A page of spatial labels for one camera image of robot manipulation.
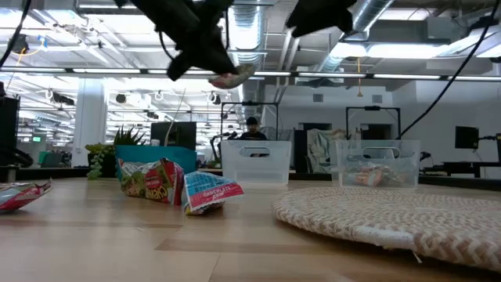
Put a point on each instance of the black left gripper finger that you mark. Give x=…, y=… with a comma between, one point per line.
x=181, y=67
x=217, y=58

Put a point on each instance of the blue granola bar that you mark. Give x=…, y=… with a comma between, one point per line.
x=209, y=192
x=233, y=78

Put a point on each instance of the orange green granola bar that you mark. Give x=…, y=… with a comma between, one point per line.
x=372, y=175

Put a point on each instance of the red green granola bar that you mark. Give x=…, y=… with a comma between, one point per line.
x=152, y=182
x=21, y=195

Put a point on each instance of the black computer monitor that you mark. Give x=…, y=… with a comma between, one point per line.
x=174, y=135

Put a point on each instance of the person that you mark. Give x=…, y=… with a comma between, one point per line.
x=253, y=131

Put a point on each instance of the blue plastic bin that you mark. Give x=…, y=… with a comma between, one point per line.
x=156, y=153

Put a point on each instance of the white building column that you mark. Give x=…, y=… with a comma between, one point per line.
x=91, y=121

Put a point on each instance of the green potted plant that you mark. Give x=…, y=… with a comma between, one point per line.
x=113, y=150

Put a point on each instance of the clear plastic bin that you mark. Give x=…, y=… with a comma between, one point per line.
x=377, y=162
x=256, y=164

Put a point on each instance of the draped light cloth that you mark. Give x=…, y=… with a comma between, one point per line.
x=325, y=149

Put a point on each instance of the small black monitor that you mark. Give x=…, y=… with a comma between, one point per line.
x=466, y=137

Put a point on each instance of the round woven placemat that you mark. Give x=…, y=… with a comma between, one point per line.
x=391, y=219

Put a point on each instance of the silver air duct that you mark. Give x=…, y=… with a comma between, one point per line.
x=250, y=35

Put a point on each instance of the black robot station frame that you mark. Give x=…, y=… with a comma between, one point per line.
x=372, y=108
x=249, y=104

